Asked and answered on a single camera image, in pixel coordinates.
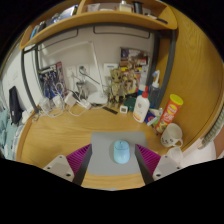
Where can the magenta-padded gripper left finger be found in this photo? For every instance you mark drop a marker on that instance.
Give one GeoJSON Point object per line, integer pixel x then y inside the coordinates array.
{"type": "Point", "coordinates": [58, 165]}

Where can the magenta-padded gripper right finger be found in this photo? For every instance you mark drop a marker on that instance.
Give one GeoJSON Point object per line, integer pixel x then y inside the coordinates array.
{"type": "Point", "coordinates": [165, 165]}

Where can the light blue computer mouse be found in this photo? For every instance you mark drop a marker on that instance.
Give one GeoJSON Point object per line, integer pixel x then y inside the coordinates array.
{"type": "Point", "coordinates": [121, 151]}

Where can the grey mouse pad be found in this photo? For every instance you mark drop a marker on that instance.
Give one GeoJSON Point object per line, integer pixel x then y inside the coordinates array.
{"type": "Point", "coordinates": [101, 153]}

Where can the small clear plastic cup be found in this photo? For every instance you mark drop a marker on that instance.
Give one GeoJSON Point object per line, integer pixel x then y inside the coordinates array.
{"type": "Point", "coordinates": [175, 155]}

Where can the white mug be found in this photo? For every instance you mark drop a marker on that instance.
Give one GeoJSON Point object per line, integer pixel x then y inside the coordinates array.
{"type": "Point", "coordinates": [170, 135]}

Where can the small blue box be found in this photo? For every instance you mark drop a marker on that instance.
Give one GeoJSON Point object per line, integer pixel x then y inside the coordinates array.
{"type": "Point", "coordinates": [152, 117]}

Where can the red chips can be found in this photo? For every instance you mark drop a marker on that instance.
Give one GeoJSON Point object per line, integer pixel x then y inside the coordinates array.
{"type": "Point", "coordinates": [169, 113]}

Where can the white red-capped lotion bottle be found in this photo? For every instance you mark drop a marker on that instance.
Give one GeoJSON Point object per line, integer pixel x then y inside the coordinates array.
{"type": "Point", "coordinates": [141, 108]}

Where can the clear plastic jar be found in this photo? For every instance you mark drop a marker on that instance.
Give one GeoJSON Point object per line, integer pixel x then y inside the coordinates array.
{"type": "Point", "coordinates": [44, 105]}

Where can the white charger block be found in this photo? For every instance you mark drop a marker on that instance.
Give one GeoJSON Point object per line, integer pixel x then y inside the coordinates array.
{"type": "Point", "coordinates": [58, 101]}

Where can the teal quilt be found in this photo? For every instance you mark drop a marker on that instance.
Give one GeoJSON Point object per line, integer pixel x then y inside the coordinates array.
{"type": "Point", "coordinates": [6, 128]}

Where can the white power strip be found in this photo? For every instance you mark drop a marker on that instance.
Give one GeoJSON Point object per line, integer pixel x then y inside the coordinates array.
{"type": "Point", "coordinates": [78, 101]}

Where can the dark green round container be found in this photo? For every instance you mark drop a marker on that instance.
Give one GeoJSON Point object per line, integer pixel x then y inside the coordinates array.
{"type": "Point", "coordinates": [132, 104]}

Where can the small white clock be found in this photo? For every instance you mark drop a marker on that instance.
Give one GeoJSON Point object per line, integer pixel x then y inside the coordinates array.
{"type": "Point", "coordinates": [123, 109]}

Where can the blue spray bottle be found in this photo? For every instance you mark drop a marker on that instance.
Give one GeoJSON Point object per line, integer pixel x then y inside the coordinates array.
{"type": "Point", "coordinates": [154, 93]}

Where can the black backpack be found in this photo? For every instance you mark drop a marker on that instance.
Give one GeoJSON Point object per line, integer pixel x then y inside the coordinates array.
{"type": "Point", "coordinates": [15, 105]}

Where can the black ruler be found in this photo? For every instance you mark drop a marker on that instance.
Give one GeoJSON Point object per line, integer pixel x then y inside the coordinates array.
{"type": "Point", "coordinates": [110, 110]}

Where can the white desk lamp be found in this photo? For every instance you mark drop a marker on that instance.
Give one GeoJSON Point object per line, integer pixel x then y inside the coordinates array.
{"type": "Point", "coordinates": [98, 98]}

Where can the blue robot model box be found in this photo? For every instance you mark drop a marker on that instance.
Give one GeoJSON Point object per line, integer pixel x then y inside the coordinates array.
{"type": "Point", "coordinates": [50, 80]}

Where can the wooden shelf unit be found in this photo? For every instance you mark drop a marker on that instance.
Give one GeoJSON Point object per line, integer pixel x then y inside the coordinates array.
{"type": "Point", "coordinates": [100, 18]}

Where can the white wall socket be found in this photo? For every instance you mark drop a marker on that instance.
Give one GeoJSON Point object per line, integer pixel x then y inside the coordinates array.
{"type": "Point", "coordinates": [85, 70]}
{"type": "Point", "coordinates": [71, 72]}

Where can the white wall box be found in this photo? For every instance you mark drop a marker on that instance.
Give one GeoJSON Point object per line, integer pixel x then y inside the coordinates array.
{"type": "Point", "coordinates": [110, 67]}

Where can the colourful wall poster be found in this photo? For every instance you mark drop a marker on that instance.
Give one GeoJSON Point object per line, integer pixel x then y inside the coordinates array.
{"type": "Point", "coordinates": [133, 58]}

